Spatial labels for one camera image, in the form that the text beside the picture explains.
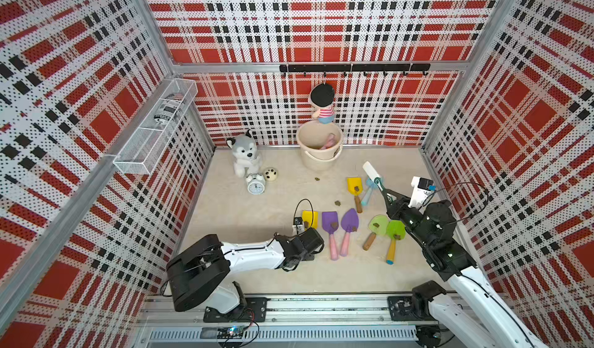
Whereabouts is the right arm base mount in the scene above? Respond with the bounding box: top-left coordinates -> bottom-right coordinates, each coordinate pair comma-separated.
388,281 -> 446,322

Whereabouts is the light green trowel wooden handle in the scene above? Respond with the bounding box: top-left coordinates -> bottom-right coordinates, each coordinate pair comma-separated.
362,215 -> 389,251

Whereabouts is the purple square trowel pink handle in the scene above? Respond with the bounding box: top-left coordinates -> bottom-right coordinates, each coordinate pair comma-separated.
320,134 -> 337,150

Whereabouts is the purple square trowel row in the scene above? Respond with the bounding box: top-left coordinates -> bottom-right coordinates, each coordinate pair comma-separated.
323,139 -> 337,149
322,212 -> 339,261

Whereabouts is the green circuit board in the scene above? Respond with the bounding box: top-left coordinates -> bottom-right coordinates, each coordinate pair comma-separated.
200,326 -> 244,340

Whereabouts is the white alarm clock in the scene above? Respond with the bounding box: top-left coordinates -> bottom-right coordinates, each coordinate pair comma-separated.
245,173 -> 266,195

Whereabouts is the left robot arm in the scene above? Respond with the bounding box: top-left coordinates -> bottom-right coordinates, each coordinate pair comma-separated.
166,228 -> 324,314

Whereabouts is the panda face squishy ball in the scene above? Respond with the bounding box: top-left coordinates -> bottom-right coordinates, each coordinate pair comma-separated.
263,167 -> 278,182

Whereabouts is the white brush green handle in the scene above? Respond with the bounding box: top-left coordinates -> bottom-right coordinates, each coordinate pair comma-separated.
363,161 -> 385,193

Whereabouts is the can in shelf basket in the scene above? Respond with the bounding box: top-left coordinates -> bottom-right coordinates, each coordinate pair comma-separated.
153,93 -> 183,126

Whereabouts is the grey white husky plush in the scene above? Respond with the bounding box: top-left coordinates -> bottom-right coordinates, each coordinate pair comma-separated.
226,130 -> 262,178

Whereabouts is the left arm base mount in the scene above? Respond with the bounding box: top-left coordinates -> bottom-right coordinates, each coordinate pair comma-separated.
204,281 -> 269,323

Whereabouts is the green trowel yellow handle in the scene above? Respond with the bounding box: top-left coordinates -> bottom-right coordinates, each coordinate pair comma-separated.
386,220 -> 406,264

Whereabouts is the light blue hand trowel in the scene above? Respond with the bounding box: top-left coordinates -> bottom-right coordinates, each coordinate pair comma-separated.
361,178 -> 377,207

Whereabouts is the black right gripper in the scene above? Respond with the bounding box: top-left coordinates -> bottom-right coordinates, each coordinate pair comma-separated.
383,189 -> 434,250

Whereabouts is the purple pointed trowel right row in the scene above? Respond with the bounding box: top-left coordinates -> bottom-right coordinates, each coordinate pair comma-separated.
340,209 -> 359,257

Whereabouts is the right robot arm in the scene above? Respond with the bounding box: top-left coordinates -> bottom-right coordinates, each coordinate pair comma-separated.
380,188 -> 547,347

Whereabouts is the beige plastic bucket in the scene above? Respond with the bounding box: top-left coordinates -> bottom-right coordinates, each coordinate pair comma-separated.
296,120 -> 343,172

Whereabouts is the doll with black hat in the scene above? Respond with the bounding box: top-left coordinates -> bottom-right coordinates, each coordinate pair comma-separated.
309,83 -> 336,124

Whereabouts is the black hook rail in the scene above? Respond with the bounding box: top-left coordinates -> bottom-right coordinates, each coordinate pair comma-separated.
279,63 -> 431,74

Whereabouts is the yellow trowel wooden handle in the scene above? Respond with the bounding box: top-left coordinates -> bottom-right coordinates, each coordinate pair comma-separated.
347,177 -> 363,213

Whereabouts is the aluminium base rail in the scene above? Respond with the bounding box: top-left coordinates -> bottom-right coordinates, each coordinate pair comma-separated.
134,293 -> 493,346

